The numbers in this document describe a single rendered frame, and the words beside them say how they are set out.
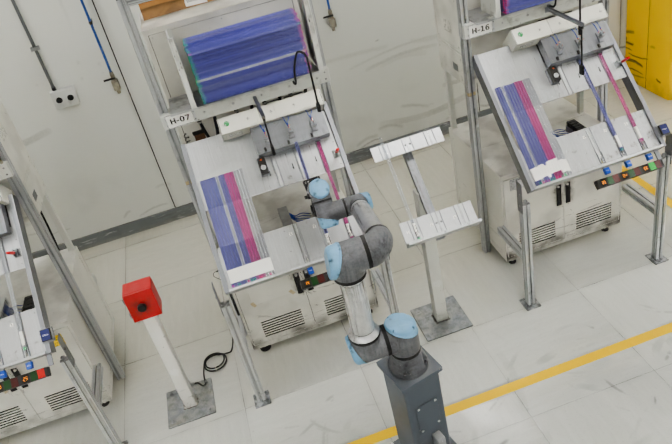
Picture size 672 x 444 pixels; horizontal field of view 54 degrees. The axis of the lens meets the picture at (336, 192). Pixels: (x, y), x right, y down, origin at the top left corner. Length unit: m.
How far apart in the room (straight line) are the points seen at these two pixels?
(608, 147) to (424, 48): 1.91
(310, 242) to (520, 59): 1.36
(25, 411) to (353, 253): 2.13
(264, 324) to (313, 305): 0.27
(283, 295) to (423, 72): 2.21
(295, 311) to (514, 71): 1.62
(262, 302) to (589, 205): 1.83
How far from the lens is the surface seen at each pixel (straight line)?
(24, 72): 4.57
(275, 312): 3.45
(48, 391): 3.67
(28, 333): 3.12
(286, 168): 3.03
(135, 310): 3.10
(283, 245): 2.94
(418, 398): 2.65
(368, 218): 2.36
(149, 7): 3.20
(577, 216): 3.86
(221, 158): 3.07
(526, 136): 3.23
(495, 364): 3.34
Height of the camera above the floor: 2.49
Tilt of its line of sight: 32 degrees down
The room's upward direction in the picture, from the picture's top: 14 degrees counter-clockwise
